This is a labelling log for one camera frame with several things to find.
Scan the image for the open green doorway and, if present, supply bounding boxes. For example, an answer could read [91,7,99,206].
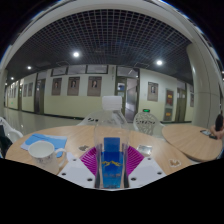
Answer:
[114,66,141,124]

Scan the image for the black phone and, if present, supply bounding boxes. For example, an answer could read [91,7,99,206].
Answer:
[199,129,218,140]

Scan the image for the brown double door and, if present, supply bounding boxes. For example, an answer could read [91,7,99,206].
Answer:
[175,87,188,123]

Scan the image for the white ceramic mug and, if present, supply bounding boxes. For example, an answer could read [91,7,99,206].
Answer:
[27,140,68,176]

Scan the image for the dark hallway door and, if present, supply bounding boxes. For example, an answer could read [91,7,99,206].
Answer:
[34,79,47,115]

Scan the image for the round wooden side table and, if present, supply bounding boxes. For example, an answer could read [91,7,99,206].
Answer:
[162,123,224,163]

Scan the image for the framed wall portraits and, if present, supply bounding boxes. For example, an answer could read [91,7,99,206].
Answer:
[22,76,159,103]

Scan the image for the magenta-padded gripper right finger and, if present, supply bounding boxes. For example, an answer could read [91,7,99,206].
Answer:
[126,145,168,190]

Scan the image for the light blue booklet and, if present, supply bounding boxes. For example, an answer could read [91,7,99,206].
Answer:
[20,133,69,158]

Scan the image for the white plastic armchair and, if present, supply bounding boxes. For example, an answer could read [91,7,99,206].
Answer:
[0,116,24,159]

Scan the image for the clear blue-labelled water bottle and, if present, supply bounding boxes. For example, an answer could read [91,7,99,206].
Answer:
[93,95,130,190]

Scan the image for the person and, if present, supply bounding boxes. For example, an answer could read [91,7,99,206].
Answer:
[209,113,224,140]

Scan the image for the round ceiling lights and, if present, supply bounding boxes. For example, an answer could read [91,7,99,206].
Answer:
[9,50,164,81]

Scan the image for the small card pack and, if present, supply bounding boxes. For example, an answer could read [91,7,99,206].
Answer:
[136,144,153,157]

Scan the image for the white lattice-back chair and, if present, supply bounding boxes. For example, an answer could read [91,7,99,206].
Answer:
[133,111,165,139]

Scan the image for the dark transom windows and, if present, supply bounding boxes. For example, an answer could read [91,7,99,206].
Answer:
[51,63,109,77]

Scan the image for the small clear plastic piece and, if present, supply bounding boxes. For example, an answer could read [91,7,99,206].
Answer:
[168,158,182,168]

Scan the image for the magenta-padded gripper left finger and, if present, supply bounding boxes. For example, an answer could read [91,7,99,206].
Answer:
[57,146,98,190]

